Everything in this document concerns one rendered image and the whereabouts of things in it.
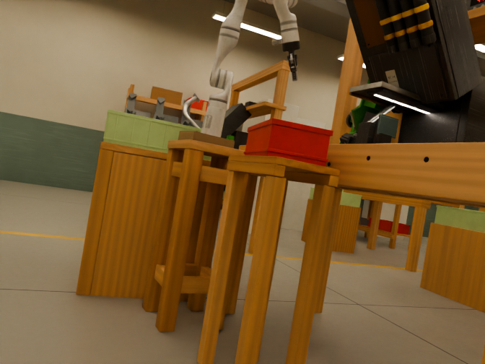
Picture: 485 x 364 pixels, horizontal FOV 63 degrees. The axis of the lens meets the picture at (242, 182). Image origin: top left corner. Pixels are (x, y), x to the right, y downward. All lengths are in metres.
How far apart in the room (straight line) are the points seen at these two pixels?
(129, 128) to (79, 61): 6.55
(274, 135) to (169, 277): 0.84
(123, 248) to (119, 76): 6.71
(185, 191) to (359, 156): 0.76
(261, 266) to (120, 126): 1.21
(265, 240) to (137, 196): 1.06
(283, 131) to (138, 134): 1.07
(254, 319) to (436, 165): 0.70
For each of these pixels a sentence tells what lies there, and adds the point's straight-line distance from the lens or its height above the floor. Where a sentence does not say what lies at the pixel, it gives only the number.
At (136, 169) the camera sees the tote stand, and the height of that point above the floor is 0.68.
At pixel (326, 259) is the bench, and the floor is 0.33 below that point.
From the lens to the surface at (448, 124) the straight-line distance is 1.70.
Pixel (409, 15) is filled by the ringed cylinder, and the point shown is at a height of 1.34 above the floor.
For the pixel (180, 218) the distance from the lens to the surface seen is 1.74.
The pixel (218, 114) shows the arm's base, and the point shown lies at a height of 1.00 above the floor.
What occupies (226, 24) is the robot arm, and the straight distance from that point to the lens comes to 1.95.
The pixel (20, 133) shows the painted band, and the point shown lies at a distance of 8.55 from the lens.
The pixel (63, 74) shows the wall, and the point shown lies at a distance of 8.62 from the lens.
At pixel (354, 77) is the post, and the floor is 1.43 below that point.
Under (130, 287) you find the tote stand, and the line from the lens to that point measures 2.23.
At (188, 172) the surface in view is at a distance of 1.73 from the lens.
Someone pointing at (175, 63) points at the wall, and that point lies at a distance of 8.89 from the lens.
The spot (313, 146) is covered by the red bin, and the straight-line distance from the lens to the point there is 1.31.
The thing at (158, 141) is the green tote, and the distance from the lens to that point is 2.17.
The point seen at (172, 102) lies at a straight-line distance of 8.17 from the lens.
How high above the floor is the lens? 0.71
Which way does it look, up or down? level
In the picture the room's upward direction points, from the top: 9 degrees clockwise
